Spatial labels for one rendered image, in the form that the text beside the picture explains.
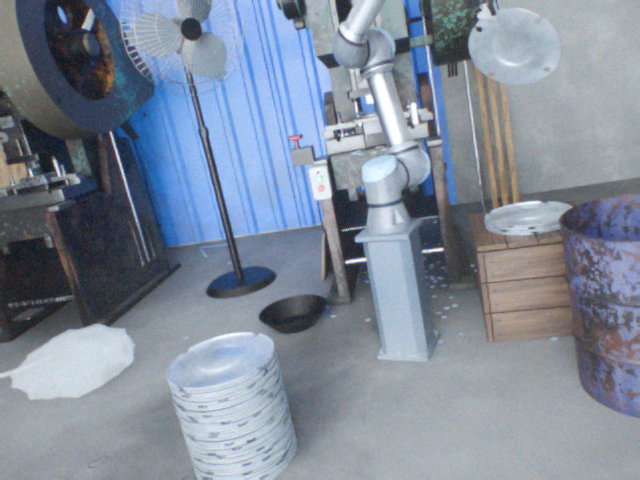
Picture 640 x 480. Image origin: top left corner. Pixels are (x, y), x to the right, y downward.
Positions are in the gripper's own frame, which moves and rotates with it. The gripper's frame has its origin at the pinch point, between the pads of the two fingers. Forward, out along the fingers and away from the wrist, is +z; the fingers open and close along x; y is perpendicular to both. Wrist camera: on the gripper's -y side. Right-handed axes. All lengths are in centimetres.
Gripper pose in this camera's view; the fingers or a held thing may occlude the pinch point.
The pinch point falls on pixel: (498, 16)
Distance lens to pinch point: 191.7
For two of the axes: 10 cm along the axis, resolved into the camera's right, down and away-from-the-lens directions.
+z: 4.8, 4.4, 7.6
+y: -8.5, 0.2, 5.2
